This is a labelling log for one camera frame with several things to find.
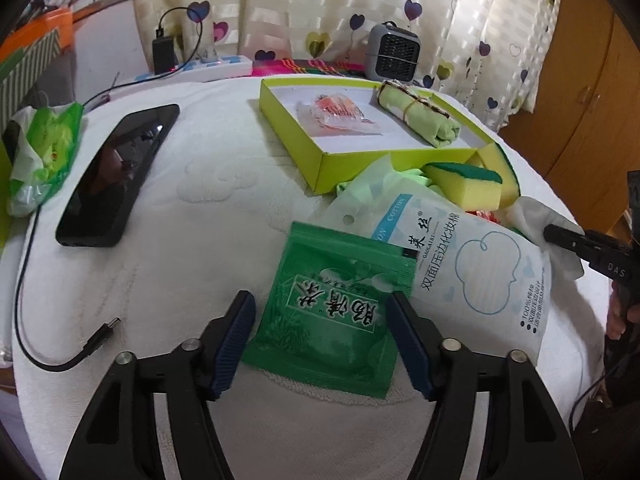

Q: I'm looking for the patterned board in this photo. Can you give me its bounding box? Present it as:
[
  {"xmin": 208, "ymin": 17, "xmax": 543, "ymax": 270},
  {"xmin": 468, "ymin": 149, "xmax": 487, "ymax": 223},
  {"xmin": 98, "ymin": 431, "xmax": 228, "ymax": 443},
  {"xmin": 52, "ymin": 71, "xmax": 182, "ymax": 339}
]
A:
[{"xmin": 0, "ymin": 27, "xmax": 63, "ymax": 133}]

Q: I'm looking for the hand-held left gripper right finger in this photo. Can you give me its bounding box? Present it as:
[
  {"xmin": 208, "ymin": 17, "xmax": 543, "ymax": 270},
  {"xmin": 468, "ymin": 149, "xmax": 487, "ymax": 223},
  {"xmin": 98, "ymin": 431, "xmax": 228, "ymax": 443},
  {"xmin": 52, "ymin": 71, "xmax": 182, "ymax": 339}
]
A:
[{"xmin": 385, "ymin": 291, "xmax": 581, "ymax": 480}]

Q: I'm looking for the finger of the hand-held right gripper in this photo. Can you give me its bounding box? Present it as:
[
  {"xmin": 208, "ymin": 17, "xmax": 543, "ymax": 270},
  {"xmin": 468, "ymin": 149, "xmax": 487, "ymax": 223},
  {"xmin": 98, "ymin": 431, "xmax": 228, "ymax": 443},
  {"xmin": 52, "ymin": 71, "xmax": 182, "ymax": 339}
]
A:
[{"xmin": 544, "ymin": 224, "xmax": 601, "ymax": 267}]

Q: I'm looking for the white cotton pad bag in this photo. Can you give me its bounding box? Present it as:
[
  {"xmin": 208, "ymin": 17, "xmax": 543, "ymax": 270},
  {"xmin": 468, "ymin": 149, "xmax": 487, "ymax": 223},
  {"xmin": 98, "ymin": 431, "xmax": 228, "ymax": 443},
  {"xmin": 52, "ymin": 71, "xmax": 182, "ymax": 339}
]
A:
[{"xmin": 320, "ymin": 180, "xmax": 553, "ymax": 367}]

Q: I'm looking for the yellow-green cardboard box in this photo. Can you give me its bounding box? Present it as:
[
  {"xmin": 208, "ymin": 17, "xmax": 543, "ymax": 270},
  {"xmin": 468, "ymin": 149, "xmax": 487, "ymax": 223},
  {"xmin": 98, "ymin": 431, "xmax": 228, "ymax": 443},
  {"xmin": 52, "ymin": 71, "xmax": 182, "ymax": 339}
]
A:
[{"xmin": 258, "ymin": 77, "xmax": 493, "ymax": 195}]

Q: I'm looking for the wooden window sill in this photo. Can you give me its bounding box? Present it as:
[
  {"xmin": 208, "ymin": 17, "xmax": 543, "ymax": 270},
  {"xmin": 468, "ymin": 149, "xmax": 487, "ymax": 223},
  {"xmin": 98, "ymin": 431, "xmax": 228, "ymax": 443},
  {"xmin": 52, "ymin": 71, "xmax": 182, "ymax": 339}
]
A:
[{"xmin": 75, "ymin": 0, "xmax": 136, "ymax": 23}]

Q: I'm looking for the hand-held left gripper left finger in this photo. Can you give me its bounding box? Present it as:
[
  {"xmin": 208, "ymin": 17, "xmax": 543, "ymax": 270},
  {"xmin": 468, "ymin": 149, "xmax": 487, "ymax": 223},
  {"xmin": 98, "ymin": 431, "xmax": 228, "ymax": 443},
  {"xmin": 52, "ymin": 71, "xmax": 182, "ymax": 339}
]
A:
[{"xmin": 59, "ymin": 290, "xmax": 257, "ymax": 480}]

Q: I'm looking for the white and blue power strip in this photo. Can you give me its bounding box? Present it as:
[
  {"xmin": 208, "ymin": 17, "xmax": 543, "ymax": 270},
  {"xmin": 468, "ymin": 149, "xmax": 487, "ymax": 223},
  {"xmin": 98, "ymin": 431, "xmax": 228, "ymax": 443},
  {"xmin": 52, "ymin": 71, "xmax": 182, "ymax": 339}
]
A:
[{"xmin": 137, "ymin": 55, "xmax": 253, "ymax": 83}]

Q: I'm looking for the orange box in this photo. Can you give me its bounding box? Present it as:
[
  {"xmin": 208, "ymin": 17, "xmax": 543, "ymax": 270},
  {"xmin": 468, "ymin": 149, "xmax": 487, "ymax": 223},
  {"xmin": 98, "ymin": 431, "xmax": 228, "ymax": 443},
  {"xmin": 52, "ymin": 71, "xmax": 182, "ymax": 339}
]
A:
[{"xmin": 0, "ymin": 10, "xmax": 76, "ymax": 68}]

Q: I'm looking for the orange clear plastic packet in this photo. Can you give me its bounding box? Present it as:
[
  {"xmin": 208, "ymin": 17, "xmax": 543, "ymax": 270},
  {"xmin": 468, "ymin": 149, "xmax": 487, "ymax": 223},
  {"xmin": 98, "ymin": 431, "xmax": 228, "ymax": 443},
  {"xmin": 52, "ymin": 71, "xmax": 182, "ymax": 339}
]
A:
[{"xmin": 296, "ymin": 94, "xmax": 386, "ymax": 136}]

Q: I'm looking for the thin black wire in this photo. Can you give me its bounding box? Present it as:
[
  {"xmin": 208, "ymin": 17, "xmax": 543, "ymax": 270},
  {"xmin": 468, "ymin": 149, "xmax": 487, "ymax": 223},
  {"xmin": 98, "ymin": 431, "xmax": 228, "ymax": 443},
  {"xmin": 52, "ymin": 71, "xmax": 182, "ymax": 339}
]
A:
[{"xmin": 82, "ymin": 73, "xmax": 121, "ymax": 111}]

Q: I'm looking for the grey mini heater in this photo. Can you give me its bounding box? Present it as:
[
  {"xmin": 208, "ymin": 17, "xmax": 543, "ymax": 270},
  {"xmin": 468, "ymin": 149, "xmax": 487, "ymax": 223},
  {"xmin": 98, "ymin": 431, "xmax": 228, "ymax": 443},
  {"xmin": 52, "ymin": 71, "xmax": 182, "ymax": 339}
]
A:
[{"xmin": 366, "ymin": 22, "xmax": 421, "ymax": 85}]

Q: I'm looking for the red patterned cloth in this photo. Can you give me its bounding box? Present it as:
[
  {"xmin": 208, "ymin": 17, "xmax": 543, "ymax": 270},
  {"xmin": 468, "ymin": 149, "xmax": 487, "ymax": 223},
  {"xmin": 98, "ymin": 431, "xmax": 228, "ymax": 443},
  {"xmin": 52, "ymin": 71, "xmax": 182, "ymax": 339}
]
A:
[{"xmin": 462, "ymin": 207, "xmax": 506, "ymax": 226}]

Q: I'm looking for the person's right hand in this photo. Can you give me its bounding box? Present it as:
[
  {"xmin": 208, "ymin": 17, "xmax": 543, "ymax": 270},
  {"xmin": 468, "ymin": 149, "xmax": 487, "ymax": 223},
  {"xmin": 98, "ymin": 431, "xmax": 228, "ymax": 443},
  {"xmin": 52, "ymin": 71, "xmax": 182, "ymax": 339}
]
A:
[{"xmin": 606, "ymin": 280, "xmax": 640, "ymax": 342}]

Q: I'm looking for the green tissue pack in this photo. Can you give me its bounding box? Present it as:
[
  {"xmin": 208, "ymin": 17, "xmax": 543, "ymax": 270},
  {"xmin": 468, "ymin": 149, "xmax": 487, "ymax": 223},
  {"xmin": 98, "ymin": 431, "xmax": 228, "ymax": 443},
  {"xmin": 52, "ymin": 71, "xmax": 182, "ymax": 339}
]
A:
[{"xmin": 7, "ymin": 101, "xmax": 85, "ymax": 218}]

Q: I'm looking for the colourful plaid cloth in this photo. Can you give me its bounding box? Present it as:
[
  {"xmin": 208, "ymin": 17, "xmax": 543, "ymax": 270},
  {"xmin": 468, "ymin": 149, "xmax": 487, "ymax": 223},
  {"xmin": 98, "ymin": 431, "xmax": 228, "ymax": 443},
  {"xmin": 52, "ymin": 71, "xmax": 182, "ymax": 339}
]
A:
[{"xmin": 250, "ymin": 58, "xmax": 371, "ymax": 81}]

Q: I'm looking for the light green plastic bag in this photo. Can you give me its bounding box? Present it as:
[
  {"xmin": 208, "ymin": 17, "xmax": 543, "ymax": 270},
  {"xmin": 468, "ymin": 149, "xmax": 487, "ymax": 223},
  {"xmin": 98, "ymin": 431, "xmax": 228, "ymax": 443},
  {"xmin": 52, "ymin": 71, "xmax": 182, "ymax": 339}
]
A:
[{"xmin": 334, "ymin": 154, "xmax": 443, "ymax": 211}]

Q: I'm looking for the yellow and green sponge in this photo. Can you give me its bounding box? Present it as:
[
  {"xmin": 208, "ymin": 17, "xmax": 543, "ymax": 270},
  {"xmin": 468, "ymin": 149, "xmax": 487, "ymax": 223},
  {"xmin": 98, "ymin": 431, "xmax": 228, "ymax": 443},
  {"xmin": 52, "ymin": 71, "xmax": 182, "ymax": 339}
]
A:
[
  {"xmin": 422, "ymin": 161, "xmax": 503, "ymax": 211},
  {"xmin": 467, "ymin": 141, "xmax": 522, "ymax": 209}
]

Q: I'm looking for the wooden cabinet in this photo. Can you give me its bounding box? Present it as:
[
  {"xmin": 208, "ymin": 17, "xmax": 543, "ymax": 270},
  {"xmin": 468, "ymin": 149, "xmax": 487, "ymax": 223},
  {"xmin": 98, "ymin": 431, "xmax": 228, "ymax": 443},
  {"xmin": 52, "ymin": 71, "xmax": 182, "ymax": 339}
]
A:
[{"xmin": 500, "ymin": 0, "xmax": 640, "ymax": 241}]

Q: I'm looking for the cream heart print curtain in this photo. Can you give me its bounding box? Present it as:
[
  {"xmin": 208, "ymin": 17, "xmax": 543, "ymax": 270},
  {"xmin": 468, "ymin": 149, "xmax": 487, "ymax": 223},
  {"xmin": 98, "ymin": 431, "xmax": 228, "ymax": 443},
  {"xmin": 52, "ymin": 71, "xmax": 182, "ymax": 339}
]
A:
[{"xmin": 132, "ymin": 0, "xmax": 563, "ymax": 131}]

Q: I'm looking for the green tea sachet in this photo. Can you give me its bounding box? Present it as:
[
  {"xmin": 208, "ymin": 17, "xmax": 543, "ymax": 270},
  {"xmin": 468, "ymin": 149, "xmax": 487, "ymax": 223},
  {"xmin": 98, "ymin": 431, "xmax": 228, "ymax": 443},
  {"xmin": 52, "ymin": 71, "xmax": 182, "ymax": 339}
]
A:
[{"xmin": 241, "ymin": 221, "xmax": 418, "ymax": 401}]

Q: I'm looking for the black power adapter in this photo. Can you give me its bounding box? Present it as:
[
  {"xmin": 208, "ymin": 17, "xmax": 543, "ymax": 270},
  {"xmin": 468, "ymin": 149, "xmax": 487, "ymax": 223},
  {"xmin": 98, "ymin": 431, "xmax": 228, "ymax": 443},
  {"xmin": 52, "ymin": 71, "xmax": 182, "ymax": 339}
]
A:
[{"xmin": 152, "ymin": 6, "xmax": 207, "ymax": 76}]

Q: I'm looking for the rolled green towel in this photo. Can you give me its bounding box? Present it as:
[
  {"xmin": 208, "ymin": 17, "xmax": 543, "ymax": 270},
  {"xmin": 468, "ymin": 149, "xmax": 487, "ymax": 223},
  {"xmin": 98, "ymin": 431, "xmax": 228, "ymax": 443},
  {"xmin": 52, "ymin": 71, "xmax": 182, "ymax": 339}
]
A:
[{"xmin": 376, "ymin": 80, "xmax": 462, "ymax": 149}]

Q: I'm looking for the white cloth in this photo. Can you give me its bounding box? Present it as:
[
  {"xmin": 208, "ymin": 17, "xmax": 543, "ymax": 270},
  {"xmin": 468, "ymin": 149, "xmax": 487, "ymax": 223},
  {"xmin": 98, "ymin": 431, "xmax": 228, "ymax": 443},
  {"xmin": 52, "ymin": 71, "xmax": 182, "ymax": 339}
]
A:
[{"xmin": 502, "ymin": 196, "xmax": 586, "ymax": 282}]

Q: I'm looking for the black usb cable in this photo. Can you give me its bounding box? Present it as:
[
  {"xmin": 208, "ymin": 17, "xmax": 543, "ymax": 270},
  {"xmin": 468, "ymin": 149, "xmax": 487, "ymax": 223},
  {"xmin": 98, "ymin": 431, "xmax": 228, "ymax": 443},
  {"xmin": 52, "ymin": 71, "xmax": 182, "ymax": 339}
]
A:
[{"xmin": 14, "ymin": 200, "xmax": 123, "ymax": 373}]

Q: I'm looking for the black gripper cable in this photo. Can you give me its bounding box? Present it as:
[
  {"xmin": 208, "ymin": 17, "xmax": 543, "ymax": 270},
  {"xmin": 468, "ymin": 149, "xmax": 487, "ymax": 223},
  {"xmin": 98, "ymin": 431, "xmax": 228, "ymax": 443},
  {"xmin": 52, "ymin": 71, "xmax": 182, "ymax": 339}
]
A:
[{"xmin": 570, "ymin": 360, "xmax": 611, "ymax": 433}]

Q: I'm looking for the black smartphone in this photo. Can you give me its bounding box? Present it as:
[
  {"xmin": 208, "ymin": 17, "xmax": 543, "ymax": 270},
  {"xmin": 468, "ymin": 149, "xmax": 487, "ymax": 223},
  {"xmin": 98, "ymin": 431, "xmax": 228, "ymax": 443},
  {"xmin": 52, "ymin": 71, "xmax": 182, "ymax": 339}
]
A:
[{"xmin": 55, "ymin": 104, "xmax": 181, "ymax": 248}]

